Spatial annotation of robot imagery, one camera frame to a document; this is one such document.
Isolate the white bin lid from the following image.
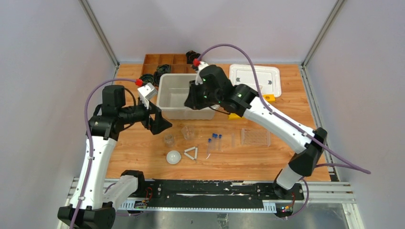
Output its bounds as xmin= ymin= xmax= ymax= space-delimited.
xmin=229 ymin=64 xmax=282 ymax=98

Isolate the yellow test tube rack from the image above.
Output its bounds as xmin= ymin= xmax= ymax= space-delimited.
xmin=228 ymin=94 xmax=276 ymax=120

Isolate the clear test tube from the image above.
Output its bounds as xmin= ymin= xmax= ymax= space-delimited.
xmin=231 ymin=133 xmax=236 ymax=148

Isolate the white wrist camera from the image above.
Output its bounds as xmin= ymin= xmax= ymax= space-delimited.
xmin=193 ymin=59 xmax=209 ymax=85
xmin=137 ymin=83 xmax=158 ymax=110

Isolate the white clay triangle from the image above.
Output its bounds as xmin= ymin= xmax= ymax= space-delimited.
xmin=183 ymin=146 xmax=198 ymax=160

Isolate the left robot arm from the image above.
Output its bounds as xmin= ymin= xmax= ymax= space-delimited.
xmin=57 ymin=83 xmax=171 ymax=229

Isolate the black round lens part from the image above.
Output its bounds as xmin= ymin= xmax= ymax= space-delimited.
xmin=156 ymin=64 xmax=171 ymax=74
xmin=185 ymin=51 xmax=201 ymax=64
xmin=153 ymin=71 xmax=163 ymax=86
xmin=139 ymin=74 xmax=154 ymax=84

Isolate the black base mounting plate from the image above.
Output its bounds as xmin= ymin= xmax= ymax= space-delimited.
xmin=115 ymin=179 xmax=305 ymax=209

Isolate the white round dish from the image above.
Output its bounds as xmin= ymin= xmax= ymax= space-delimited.
xmin=166 ymin=150 xmax=181 ymax=165

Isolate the white plastic bin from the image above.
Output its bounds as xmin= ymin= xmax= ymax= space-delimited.
xmin=156 ymin=73 xmax=216 ymax=120

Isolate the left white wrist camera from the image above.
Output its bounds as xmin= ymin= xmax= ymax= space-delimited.
xmin=137 ymin=83 xmax=158 ymax=110

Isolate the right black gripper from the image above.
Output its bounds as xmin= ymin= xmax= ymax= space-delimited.
xmin=185 ymin=79 xmax=222 ymax=110

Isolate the small clear glass jar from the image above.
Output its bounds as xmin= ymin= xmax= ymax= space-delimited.
xmin=164 ymin=134 xmax=175 ymax=147

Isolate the wooden compartment tray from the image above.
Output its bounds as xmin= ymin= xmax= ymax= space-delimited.
xmin=140 ymin=53 xmax=195 ymax=76

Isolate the clear acrylic tube rack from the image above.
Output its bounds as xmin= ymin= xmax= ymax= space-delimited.
xmin=241 ymin=128 xmax=271 ymax=147

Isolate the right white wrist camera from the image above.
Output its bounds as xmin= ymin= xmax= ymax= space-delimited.
xmin=193 ymin=59 xmax=209 ymax=85

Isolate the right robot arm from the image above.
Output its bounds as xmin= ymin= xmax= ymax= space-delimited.
xmin=184 ymin=62 xmax=327 ymax=199

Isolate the blue capped tube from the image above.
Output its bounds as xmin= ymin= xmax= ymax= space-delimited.
xmin=212 ymin=133 xmax=218 ymax=150
xmin=206 ymin=138 xmax=212 ymax=157
xmin=217 ymin=134 xmax=223 ymax=154

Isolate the clear glass beaker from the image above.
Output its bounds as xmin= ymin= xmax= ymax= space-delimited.
xmin=181 ymin=125 xmax=195 ymax=140

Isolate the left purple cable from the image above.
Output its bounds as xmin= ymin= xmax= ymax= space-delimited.
xmin=68 ymin=78 xmax=143 ymax=229

